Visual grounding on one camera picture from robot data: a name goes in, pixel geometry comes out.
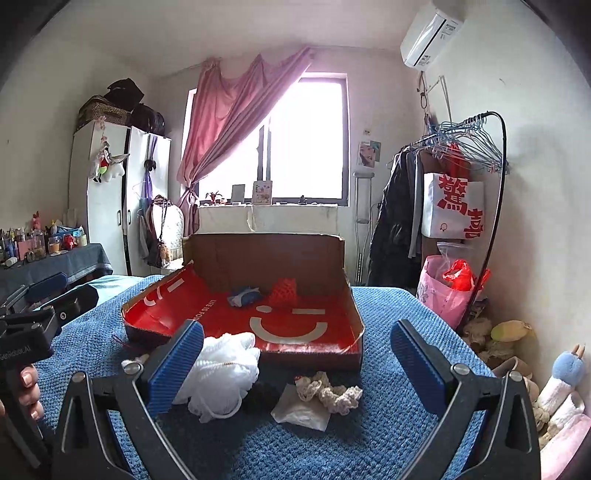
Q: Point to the beige fluffy plush toy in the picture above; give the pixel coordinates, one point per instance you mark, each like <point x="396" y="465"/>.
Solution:
<point x="475" y="330"/>

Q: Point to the hanging plush toy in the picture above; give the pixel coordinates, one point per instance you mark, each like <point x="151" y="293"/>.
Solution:
<point x="104" y="166"/>

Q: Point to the red plastic bag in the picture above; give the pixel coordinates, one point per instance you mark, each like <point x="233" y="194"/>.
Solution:
<point x="457" y="277"/>

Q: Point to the white mesh bath loofah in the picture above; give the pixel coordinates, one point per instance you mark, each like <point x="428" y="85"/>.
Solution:
<point x="226" y="369"/>

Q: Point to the dark glossy bag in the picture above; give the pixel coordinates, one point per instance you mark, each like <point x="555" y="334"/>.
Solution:
<point x="147" y="119"/>

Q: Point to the pink plastic bag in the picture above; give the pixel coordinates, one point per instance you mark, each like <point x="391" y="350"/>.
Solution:
<point x="438" y="300"/>

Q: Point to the leopard print storage box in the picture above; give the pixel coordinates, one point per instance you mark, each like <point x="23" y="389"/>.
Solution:
<point x="99" y="110"/>

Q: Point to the printed card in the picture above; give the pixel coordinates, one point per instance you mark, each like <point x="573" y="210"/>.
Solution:
<point x="262" y="193"/>

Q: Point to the white wardrobe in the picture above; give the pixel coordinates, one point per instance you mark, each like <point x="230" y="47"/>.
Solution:
<point x="111" y="221"/>

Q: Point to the group of bottles and jars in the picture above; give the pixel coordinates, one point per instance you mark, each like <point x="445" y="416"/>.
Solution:
<point x="37" y="242"/>

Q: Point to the cream crochet scrunchie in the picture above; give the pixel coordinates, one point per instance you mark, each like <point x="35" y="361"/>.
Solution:
<point x="330" y="392"/>

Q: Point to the wall poster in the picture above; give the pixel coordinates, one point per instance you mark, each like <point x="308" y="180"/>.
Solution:
<point x="367" y="154"/>

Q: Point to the white chair with bags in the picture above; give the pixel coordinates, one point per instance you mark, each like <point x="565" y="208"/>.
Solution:
<point x="173" y="230"/>

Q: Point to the blue and white plush toy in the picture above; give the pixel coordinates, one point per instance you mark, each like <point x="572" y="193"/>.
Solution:
<point x="568" y="369"/>

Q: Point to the white translucent packet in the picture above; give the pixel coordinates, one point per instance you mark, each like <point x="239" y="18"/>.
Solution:
<point x="300" y="413"/>

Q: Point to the light teal bed sheet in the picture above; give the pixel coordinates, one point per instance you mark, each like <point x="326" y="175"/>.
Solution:
<point x="115" y="284"/>

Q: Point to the window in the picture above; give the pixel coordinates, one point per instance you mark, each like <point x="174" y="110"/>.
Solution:
<point x="304" y="138"/>

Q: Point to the pink curtain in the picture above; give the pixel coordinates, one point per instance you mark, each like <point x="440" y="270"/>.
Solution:
<point x="217" y="115"/>

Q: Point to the metal crutch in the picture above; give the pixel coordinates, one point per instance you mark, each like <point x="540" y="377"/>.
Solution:
<point x="361" y="221"/>

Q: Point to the cardboard box with red lining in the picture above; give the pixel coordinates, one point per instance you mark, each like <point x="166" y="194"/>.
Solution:
<point x="332" y="332"/>

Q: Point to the red mesh pouch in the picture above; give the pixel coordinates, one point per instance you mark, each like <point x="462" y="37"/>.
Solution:
<point x="284" y="293"/>

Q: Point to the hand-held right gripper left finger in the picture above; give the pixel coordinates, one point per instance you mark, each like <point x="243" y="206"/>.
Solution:
<point x="178" y="364"/>

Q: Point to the pink pillow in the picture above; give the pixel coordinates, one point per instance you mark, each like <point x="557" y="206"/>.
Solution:
<point x="568" y="447"/>

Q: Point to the purple hanging scarf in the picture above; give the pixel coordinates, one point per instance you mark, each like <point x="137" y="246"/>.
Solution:
<point x="148" y="184"/>

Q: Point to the black bag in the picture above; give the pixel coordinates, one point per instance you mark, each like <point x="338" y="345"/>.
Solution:
<point x="123" y="92"/>

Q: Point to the yellow green plush toy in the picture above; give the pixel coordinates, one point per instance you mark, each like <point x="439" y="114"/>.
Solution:
<point x="508" y="330"/>

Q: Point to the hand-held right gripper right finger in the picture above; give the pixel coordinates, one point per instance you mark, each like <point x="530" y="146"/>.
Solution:
<point x="418" y="369"/>

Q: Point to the person's left hand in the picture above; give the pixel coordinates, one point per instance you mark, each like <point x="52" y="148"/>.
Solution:
<point x="30" y="392"/>

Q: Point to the white air conditioner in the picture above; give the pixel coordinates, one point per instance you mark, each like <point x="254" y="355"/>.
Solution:
<point x="429" y="37"/>

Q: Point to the desk with dark cloth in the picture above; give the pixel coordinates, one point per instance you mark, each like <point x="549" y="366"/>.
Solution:
<point x="69" y="263"/>

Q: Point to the small potted plant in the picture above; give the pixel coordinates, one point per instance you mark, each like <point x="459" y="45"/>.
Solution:
<point x="214" y="197"/>

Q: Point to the black clothes rack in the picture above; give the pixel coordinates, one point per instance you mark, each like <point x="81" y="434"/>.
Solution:
<point x="503" y="152"/>

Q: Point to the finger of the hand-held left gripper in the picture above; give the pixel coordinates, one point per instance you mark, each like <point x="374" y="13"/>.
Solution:
<point x="76" y="302"/>
<point x="48" y="284"/>

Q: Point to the white paper bag red print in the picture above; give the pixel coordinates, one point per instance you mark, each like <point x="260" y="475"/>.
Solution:
<point x="438" y="221"/>

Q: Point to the blue and white cloth item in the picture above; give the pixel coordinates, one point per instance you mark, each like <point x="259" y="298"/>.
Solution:
<point x="244" y="295"/>

